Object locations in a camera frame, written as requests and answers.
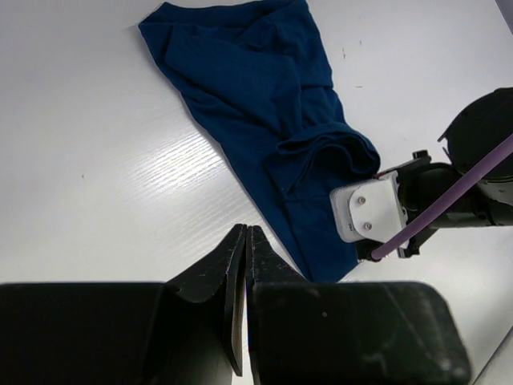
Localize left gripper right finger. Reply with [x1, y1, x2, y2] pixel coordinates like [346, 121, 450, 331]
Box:
[246, 226, 471, 384]

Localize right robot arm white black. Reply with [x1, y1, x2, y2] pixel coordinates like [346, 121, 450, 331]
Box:
[393, 87, 512, 258]

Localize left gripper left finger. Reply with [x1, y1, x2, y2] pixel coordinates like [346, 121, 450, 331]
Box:
[1, 225, 247, 384]

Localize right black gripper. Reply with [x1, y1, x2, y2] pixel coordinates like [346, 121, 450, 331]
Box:
[357, 151, 485, 259]

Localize blue t shirt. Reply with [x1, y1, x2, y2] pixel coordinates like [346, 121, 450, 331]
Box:
[139, 1, 380, 282]

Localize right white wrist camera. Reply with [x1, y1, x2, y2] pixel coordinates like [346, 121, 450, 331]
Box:
[329, 171, 408, 244]

